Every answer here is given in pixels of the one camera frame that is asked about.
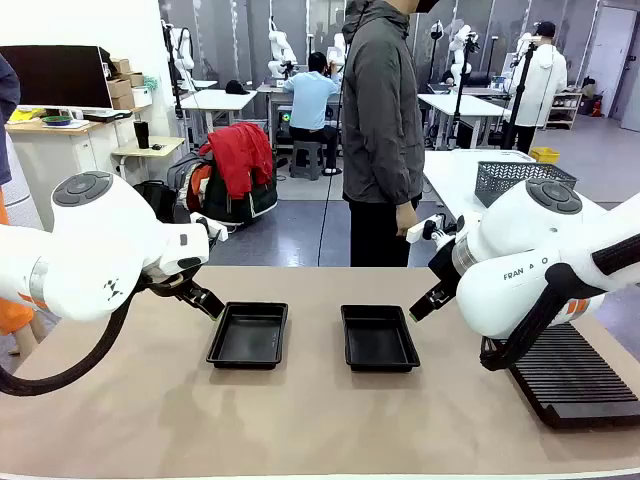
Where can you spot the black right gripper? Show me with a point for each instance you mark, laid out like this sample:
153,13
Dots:
447,270

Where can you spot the dark jacket with white trim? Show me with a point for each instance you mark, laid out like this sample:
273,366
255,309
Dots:
255,200

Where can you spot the black backpack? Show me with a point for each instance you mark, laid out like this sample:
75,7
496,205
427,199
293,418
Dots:
160,197

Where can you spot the yellow bin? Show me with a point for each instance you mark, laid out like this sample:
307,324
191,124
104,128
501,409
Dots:
545,155

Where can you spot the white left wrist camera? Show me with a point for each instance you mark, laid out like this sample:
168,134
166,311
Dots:
212,227

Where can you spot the grey plastic mesh basket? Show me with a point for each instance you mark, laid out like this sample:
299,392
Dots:
500,177

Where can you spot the black tumbler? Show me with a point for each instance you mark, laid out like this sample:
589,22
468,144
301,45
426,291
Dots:
142,134

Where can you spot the large white table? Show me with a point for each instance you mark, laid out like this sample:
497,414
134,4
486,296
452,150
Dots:
450,175

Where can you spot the grey plastic stool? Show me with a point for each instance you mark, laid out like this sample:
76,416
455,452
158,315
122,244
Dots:
306,160

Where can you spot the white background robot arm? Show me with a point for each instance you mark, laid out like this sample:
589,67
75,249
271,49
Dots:
462,45
280,50
182,55

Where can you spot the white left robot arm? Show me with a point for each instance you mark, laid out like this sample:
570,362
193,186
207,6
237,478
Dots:
100,240

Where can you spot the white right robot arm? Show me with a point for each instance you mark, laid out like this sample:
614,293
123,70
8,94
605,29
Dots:
520,250

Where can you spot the small wooden side table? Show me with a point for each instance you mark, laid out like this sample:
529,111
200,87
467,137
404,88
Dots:
150,147

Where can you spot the black computer monitor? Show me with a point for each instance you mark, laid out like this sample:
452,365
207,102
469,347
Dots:
55,75

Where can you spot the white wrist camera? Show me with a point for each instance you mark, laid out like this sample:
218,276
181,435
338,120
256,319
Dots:
419,231
212,227

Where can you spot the person's right hand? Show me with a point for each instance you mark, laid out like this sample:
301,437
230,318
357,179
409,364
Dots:
407,220

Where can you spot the grey metal desk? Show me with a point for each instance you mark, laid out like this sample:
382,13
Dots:
272,97

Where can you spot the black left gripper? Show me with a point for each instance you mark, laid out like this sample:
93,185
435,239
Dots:
170,291

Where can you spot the white perforated cylinder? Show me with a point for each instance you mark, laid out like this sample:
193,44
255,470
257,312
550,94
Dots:
20,200

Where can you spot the black slotted board rack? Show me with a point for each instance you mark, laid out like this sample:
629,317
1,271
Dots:
575,375

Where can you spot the stack of cardboard boxes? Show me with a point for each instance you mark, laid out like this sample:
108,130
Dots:
120,87

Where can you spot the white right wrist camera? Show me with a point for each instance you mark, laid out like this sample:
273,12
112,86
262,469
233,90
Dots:
419,231

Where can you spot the black cap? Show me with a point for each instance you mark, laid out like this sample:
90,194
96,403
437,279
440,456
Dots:
236,88

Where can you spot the green bowl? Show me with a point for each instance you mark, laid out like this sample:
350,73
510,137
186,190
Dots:
56,120

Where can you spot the black ESD tray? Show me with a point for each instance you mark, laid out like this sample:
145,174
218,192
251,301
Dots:
247,337
378,340

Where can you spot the black camera tripod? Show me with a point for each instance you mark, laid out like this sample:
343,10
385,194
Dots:
517,100

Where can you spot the person in orange shorts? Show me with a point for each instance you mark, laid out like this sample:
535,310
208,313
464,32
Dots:
7,100

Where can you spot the person in white coat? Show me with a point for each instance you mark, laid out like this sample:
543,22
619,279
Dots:
540,85

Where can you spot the red jacket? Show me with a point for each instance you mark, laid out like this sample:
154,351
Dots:
240,155

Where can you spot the person in grey jacket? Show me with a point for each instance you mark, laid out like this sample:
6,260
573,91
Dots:
380,125

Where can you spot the grey-sleeved right forearm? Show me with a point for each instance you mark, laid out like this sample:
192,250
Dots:
407,175

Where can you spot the seated person in blue shirt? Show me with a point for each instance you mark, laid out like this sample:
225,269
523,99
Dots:
310,100

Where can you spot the white cabinet with wooden top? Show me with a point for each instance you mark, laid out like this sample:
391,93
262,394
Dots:
50,150

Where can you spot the wooden storage shelf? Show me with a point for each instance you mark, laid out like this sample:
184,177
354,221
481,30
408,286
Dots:
565,110

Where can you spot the small white table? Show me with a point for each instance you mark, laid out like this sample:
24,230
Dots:
217,100

